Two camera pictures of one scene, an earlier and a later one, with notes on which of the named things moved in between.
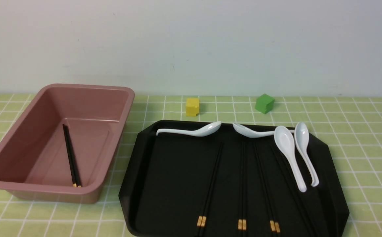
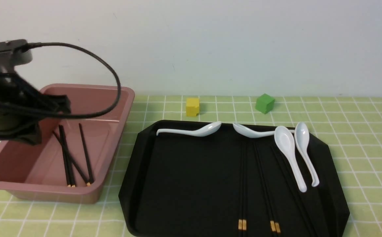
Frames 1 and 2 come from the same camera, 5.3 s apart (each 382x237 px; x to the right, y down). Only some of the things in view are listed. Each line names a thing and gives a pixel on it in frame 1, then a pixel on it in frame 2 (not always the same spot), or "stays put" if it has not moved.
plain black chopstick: x=316 y=213 stays put
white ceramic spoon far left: x=205 y=130 stays put
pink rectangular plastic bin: x=63 y=145 stays put
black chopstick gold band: x=202 y=221 → x=88 y=176
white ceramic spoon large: x=285 y=140 stays put
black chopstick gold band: x=201 y=222 → x=77 y=168
